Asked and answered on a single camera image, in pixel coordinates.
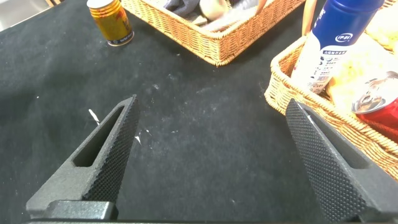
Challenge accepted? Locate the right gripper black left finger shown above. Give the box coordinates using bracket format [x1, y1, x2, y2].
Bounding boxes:
[26, 95, 141, 218]

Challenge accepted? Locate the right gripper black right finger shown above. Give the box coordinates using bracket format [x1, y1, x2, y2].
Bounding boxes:
[285, 98, 398, 222]

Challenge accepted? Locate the gold red drink can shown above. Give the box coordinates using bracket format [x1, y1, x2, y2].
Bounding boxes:
[86, 0, 135, 47]

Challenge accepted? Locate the rectangular wicker basket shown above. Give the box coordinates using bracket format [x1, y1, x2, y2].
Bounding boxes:
[121, 0, 307, 67]
[264, 0, 398, 181]

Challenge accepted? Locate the blue white milk bottle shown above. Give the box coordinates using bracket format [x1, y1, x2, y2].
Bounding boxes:
[290, 0, 385, 95]

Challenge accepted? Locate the small cream cup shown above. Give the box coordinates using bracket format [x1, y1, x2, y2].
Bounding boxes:
[198, 0, 229, 22]

